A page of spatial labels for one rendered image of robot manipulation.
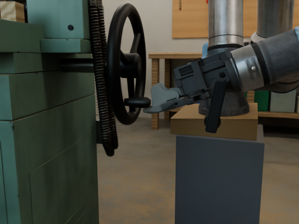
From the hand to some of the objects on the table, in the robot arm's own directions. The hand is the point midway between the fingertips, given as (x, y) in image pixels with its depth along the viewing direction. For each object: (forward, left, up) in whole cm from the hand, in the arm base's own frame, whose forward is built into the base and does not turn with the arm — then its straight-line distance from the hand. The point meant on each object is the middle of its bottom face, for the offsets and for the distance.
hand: (149, 112), depth 70 cm
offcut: (+7, -26, +21) cm, 34 cm away
